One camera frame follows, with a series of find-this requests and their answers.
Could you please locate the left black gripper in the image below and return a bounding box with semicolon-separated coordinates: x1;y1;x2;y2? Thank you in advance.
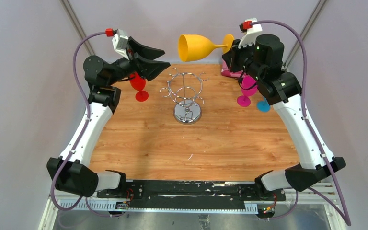
107;38;170;86

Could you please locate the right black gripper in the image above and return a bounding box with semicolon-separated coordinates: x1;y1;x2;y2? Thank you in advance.
222;37;264;82

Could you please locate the red wine glass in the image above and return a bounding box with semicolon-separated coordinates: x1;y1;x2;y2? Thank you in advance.
129;72;149;102

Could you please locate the pink wine glass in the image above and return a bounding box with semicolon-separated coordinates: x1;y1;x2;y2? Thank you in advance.
237;75;257;107

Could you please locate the yellow wine glass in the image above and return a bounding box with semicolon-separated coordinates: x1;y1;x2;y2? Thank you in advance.
178;34;234;62

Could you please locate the chrome wine glass rack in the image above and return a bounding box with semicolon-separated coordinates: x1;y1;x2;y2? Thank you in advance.
159;68;209;125

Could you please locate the blue wine glass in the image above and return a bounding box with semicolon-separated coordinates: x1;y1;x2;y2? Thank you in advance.
256;98;271;113

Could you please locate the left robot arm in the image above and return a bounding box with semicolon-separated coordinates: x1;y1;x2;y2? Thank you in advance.
46;37;170;198

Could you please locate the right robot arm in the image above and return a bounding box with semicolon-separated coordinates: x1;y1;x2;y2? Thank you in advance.
223;34;346;200

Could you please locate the pink camouflage cloth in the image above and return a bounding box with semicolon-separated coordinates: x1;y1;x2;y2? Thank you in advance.
221;60;242;78

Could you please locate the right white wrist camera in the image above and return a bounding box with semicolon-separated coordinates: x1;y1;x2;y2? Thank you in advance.
238;18;263;49

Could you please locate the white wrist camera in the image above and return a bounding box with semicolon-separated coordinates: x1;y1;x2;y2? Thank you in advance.
105;28;129;59
238;18;263;49

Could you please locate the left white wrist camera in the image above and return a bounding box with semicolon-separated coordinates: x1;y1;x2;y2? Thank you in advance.
105;28;129;59

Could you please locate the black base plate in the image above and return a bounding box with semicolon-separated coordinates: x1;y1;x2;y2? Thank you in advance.
96;180;286;210

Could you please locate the aluminium frame rail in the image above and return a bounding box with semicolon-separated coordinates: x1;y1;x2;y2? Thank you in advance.
39;180;346;230

